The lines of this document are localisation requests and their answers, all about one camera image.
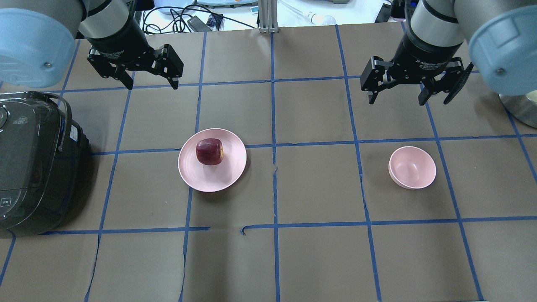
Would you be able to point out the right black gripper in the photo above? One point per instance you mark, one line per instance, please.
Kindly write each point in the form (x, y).
(420, 54)

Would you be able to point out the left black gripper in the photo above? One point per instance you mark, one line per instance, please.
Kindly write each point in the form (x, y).
(118, 43)

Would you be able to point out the pink bowl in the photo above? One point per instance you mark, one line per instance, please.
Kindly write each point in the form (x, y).
(412, 168)

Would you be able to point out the red apple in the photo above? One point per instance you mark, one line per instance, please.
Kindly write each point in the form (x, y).
(209, 152)

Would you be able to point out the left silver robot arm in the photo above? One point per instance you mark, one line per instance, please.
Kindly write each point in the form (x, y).
(37, 41)

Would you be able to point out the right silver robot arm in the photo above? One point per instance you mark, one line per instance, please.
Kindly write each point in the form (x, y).
(446, 39)

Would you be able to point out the pink plate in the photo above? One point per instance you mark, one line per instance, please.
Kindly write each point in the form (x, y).
(212, 178)

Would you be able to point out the black power adapter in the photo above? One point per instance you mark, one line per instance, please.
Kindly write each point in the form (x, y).
(197, 25)

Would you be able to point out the steel pot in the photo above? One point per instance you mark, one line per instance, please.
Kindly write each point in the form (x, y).
(522, 107)

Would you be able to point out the dark grey rice cooker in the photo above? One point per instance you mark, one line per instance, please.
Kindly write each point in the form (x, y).
(41, 147)

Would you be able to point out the aluminium frame post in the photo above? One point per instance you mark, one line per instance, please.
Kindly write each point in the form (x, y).
(267, 16)

